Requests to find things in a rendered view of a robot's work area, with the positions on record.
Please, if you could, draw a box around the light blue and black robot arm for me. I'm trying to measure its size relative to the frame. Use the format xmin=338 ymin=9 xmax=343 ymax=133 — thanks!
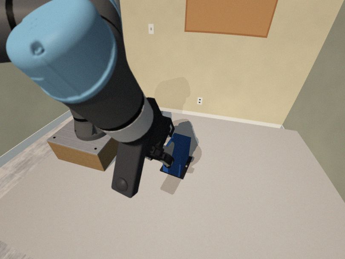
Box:
xmin=0 ymin=0 xmax=153 ymax=198

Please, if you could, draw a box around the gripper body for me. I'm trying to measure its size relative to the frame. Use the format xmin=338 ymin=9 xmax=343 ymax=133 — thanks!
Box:
xmin=122 ymin=97 xmax=175 ymax=161

